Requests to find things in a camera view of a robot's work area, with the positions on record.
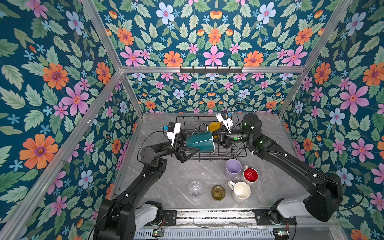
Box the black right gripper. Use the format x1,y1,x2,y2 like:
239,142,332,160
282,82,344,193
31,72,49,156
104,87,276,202
206,126,254,150

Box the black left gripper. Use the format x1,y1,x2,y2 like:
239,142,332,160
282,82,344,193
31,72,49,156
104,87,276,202
153,131,200,167

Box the yellow mug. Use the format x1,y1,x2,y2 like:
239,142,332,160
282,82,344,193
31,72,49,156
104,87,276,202
208,122,222,132

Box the dark green mug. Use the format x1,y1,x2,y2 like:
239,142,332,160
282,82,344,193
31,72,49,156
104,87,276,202
186,124,215,152

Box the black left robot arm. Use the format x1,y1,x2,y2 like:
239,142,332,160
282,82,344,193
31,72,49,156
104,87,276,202
93,131,199,240

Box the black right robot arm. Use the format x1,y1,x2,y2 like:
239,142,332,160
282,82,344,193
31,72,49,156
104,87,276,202
214,111,344,225

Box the lilac cup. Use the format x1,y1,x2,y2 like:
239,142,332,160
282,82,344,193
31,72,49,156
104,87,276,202
225,159,243,180

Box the clear glass cup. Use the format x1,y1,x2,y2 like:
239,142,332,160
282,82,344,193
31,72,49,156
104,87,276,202
188,181,203,197

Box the red inside white mug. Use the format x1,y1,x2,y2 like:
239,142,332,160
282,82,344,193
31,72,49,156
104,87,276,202
241,165,259,186

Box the olive glass cup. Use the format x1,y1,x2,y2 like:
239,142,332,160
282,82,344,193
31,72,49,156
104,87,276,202
211,185,226,201

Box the cream white mug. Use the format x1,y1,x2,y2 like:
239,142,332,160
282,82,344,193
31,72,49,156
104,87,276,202
228,181,251,202

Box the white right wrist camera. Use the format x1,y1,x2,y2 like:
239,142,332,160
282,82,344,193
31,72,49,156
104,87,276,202
216,110,234,133

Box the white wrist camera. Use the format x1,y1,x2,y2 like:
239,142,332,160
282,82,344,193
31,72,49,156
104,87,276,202
164,122,181,147
216,110,234,133

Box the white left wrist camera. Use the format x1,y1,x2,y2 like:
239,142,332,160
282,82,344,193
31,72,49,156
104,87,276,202
164,122,181,147

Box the black wire dish rack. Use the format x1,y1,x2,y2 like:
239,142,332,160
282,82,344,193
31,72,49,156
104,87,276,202
175,115,247,162

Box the black hook rail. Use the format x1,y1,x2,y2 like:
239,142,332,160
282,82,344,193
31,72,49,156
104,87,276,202
179,66,243,75

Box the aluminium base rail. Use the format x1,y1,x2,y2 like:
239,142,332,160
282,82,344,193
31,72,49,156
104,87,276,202
98,208,340,240

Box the aluminium frame post back left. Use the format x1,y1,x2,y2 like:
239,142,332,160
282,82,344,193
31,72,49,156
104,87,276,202
82,1,144,118

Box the aluminium frame post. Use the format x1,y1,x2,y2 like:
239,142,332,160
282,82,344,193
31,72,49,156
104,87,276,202
278,0,353,119
82,1,144,118

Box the aluminium frame post back right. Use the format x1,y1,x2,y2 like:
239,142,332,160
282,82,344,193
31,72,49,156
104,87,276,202
278,0,353,119

